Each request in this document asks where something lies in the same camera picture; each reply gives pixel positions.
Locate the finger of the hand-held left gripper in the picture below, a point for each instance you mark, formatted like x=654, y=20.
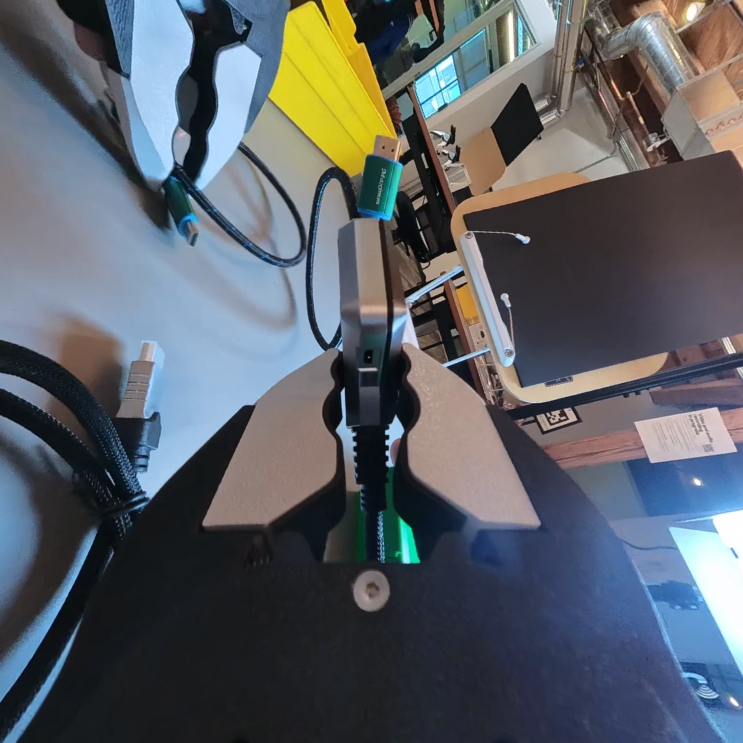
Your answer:
x=154, y=87
x=235, y=98

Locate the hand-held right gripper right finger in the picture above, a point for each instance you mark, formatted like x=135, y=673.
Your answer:
x=464, y=458

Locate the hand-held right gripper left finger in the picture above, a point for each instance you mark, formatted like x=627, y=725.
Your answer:
x=273, y=458

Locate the yellow plastic bin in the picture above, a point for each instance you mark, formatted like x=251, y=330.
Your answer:
x=325, y=87

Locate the person's right hand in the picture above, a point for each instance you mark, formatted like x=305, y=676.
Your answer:
x=395, y=451

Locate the framed marker sign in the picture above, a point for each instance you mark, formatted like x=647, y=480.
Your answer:
x=557, y=419

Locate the green plastic bin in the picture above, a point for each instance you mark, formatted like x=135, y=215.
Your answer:
x=406, y=545

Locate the small yellow box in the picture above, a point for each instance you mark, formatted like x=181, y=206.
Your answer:
x=466, y=303

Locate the black tripod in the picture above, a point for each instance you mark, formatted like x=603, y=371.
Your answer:
x=638, y=386

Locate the wooden desk with black legs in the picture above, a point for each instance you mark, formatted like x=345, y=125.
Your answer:
x=432, y=151

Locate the black office chair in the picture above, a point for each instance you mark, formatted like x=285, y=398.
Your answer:
x=409, y=220

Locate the white notice paper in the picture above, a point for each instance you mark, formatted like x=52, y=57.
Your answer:
x=685, y=435

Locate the small black wooden panel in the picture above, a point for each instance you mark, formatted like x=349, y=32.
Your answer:
x=485, y=156

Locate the black board with wooden rim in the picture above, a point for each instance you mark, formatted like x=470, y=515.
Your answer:
x=609, y=261

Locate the laptop with bright screen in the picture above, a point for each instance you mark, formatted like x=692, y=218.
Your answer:
x=714, y=580

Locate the wooden post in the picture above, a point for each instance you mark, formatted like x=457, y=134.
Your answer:
x=592, y=450

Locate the silver air duct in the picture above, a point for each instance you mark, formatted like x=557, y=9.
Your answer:
x=656, y=46

